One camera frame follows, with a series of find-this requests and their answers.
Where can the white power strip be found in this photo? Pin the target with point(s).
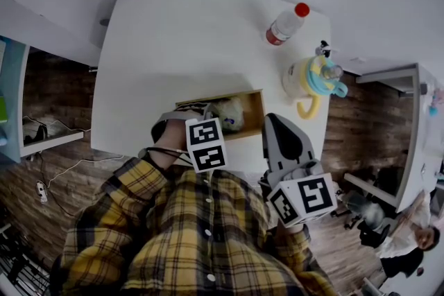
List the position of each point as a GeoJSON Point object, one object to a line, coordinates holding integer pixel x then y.
{"type": "Point", "coordinates": [42, 191]}

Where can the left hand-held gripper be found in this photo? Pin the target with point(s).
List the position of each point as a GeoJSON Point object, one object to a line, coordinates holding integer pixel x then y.
{"type": "Point", "coordinates": [206, 142]}

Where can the person's left forearm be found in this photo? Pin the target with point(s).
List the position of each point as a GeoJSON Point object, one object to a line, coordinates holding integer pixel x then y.
{"type": "Point", "coordinates": [171, 140]}

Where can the small black and white figurine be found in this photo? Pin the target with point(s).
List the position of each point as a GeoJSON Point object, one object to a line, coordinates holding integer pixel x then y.
{"type": "Point", "coordinates": [324, 48]}

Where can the grey office chair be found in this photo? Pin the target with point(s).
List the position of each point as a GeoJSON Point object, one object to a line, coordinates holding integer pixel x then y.
{"type": "Point", "coordinates": [369, 215]}

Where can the light blue shelf unit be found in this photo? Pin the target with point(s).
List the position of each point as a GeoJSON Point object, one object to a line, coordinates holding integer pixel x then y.
{"type": "Point", "coordinates": [12, 97]}

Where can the black metal rack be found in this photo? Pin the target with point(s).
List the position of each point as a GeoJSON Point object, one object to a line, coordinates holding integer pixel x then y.
{"type": "Point", "coordinates": [21, 267]}

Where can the white shelf board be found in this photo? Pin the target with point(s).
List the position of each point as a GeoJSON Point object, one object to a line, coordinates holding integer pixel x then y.
{"type": "Point", "coordinates": [52, 140]}

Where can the wooden tissue holder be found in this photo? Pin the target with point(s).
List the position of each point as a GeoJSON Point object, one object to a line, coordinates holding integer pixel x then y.
{"type": "Point", "coordinates": [251, 114]}

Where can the white office desk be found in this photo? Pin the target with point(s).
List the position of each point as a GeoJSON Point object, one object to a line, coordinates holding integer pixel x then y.
{"type": "Point", "coordinates": [414, 135]}

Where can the white pack of tissues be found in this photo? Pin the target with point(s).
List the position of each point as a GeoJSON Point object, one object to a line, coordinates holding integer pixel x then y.
{"type": "Point", "coordinates": [229, 112]}

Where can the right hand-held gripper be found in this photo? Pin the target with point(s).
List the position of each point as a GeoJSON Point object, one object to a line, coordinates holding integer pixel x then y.
{"type": "Point", "coordinates": [301, 194]}

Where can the person's right forearm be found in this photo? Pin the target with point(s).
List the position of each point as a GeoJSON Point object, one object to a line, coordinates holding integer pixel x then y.
{"type": "Point", "coordinates": [291, 228]}

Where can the yellow plaid shirt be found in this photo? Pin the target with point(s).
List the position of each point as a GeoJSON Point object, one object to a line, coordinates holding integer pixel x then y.
{"type": "Point", "coordinates": [194, 235]}

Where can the clear bottle with red cap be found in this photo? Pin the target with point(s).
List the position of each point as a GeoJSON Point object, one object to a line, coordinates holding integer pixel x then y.
{"type": "Point", "coordinates": [284, 27]}

